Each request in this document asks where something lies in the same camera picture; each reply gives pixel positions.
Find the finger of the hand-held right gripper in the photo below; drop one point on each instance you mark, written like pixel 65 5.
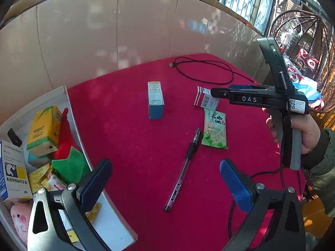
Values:
pixel 221 92
pixel 243 86

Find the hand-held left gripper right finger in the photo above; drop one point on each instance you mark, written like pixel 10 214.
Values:
pixel 236 185

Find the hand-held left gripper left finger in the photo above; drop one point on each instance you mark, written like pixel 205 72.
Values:
pixel 94 185

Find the red white striped packet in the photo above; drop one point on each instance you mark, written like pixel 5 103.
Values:
pixel 205 100

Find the white cardboard tray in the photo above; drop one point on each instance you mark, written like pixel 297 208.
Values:
pixel 112 219

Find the yellow juice carton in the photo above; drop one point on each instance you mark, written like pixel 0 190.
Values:
pixel 42 130

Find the white plush toy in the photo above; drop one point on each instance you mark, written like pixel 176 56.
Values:
pixel 21 214

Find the white blue yellow box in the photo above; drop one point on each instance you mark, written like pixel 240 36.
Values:
pixel 13 172

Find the person's right forearm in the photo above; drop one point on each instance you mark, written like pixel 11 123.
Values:
pixel 324 167

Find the person's right hand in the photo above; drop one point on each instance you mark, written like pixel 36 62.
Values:
pixel 308 133

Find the large red white cushion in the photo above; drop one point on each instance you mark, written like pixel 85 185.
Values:
pixel 295 75

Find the small red white cushion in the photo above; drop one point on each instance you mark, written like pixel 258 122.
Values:
pixel 308 58

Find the red green plush toy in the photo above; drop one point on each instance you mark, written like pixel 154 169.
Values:
pixel 69 162

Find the light blue cloth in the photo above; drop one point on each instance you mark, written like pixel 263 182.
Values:
pixel 307 89

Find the small red yellow sachet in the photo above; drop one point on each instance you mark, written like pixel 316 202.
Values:
pixel 56 183

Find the green snack packet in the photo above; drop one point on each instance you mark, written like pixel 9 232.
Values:
pixel 214 130

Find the white hanging ornament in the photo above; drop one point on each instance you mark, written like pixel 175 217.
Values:
pixel 291 34

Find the wicker hanging chair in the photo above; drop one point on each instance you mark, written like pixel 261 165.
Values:
pixel 324 44

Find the black gel pen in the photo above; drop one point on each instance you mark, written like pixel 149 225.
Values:
pixel 183 170

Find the yellow packet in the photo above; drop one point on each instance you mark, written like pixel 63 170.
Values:
pixel 38 176

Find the red tablecloth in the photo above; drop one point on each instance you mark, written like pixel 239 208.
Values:
pixel 130 141

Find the blue white small box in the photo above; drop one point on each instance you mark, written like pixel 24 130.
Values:
pixel 156 102

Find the small black device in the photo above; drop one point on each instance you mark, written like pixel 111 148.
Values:
pixel 15 137

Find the brown cardboard panel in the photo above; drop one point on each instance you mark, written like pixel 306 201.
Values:
pixel 104 31

